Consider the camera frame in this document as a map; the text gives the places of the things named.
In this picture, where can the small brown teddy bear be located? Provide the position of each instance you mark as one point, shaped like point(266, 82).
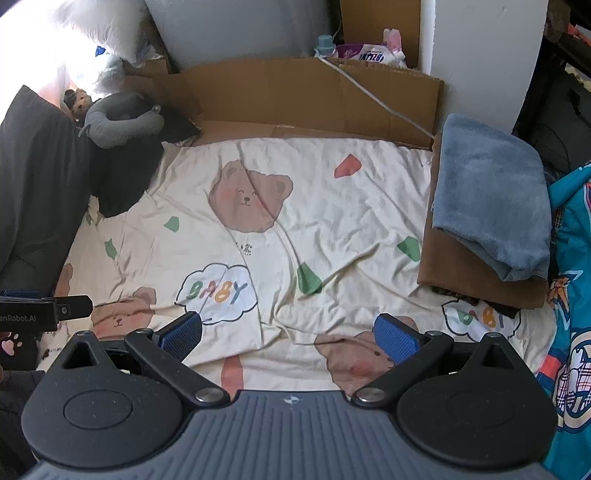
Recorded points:
point(79, 104)

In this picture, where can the black bag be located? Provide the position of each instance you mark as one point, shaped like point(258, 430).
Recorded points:
point(551, 147)

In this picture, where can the light blue bottle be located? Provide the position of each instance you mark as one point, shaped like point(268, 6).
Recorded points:
point(324, 46)

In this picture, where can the light blue plush toy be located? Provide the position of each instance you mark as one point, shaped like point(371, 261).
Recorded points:
point(110, 71)

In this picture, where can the flat brown cardboard sheet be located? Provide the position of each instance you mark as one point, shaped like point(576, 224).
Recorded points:
point(277, 97)

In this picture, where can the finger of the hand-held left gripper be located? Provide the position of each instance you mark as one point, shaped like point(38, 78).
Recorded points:
point(74, 307)
point(18, 294)

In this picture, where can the folded brown garment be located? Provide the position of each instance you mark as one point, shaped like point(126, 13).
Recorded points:
point(461, 277)

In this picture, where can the white pillow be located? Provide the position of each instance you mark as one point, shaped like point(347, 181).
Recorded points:
point(106, 27)

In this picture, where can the cream bear print bed sheet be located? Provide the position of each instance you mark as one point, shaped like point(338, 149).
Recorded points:
point(277, 258)

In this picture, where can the light blue denim jeans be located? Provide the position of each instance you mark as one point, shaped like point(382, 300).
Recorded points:
point(489, 198)

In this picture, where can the purple wet wipes packet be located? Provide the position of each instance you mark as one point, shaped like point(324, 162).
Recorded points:
point(364, 55)

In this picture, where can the black garment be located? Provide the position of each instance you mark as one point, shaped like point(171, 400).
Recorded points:
point(124, 180)

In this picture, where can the cardboard box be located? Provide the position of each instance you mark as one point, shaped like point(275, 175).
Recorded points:
point(378, 18)

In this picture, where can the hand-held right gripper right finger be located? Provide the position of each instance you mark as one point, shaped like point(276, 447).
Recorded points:
point(397, 340)

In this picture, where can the teal patterned blanket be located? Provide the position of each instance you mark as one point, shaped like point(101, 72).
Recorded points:
point(572, 323)

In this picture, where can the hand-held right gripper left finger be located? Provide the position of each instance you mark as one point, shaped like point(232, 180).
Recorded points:
point(182, 336)

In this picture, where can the grey puffy jacket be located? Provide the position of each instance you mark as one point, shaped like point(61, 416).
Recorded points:
point(115, 120)

